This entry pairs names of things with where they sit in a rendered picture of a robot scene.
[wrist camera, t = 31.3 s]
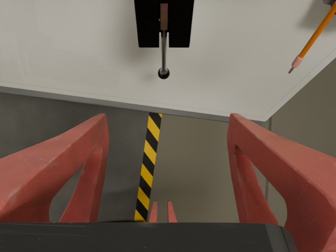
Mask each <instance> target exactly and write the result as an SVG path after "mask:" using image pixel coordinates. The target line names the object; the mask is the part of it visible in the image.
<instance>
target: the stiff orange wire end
mask: <svg viewBox="0 0 336 252"><path fill-rule="evenodd" d="M335 13H336V2H335V3H334V5H333V6H332V7H331V9H330V10H329V12H328V13H327V15H326V16H325V18H324V19H323V20H322V22H321V23H320V25H319V26H318V28H317V29H316V31H315V32H314V33H313V35H312V36H311V38H310V39H309V41H308V42H307V44H306V45H305V46H304V48H303V49H302V51H301V52H300V54H299V55H297V56H296V58H295V59H294V61H293V62H292V64H291V66H292V67H291V69H290V70H289V72H288V73H289V74H290V73H291V72H292V70H293V69H294V68H297V67H298V66H299V64H300V63H301V62H302V60H303V58H304V56H305V54H306V53H307V52H308V50H309V49H310V47H311V46H312V45H313V43H314V42H315V40H316V39H317V38H318V36H319V35H320V33H321V32H322V31H323V29H324V28H325V27H326V25H327V24H328V22H329V21H330V20H331V18H332V17H333V15H334V14H335Z"/></svg>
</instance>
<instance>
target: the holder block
mask: <svg viewBox="0 0 336 252"><path fill-rule="evenodd" d="M194 1H195V0H134V8H135V18H136V28H137V38H138V46H139V48H159V38H160V33H161V30H160V21H159V18H160V9H159V4H169V10H168V18H169V21H168V30H167V33H168V39H169V48H189V47H190V39H191V30H192V20H193V11H194Z"/></svg>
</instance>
